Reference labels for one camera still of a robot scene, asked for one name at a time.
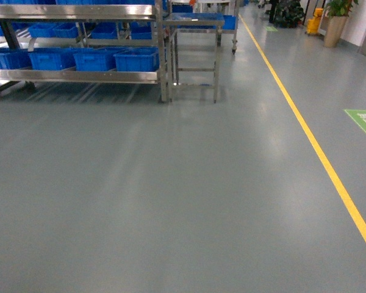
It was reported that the blue bin with red wrap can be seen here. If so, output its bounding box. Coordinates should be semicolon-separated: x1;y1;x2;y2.
113;48;159;72

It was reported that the blue bin holding part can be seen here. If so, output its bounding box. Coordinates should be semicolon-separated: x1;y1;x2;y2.
73;48;126;71

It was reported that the steel shelf rack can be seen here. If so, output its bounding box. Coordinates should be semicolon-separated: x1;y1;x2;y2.
0;1;168;102

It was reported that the small steel table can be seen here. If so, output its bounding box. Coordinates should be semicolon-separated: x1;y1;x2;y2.
162;12;224;103

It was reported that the far steel cart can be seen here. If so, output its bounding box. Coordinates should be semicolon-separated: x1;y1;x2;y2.
167;1;244;55

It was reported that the yellow mop bucket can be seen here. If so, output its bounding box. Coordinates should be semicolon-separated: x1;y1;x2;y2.
306;8;323;35

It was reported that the tall potted plant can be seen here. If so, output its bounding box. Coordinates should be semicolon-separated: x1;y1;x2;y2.
324;0;359;48

